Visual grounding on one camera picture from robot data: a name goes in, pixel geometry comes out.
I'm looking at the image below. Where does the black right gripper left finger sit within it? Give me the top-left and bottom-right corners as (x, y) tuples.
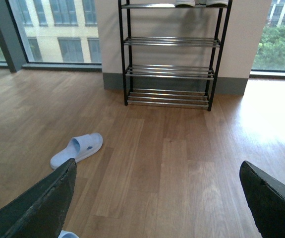
(0, 159), (77, 238)

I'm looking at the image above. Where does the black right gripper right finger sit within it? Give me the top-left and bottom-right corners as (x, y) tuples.
(239, 161), (285, 238)

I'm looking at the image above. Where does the light blue slipper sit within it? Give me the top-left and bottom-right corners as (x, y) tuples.
(50, 133), (103, 170)
(58, 230), (79, 238)

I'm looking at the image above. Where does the grey sneaker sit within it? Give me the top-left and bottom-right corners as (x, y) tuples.
(205, 0), (228, 7)
(174, 0), (196, 7)

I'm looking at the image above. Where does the black metal shoe rack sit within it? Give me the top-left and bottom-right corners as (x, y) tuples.
(118, 0), (232, 111)

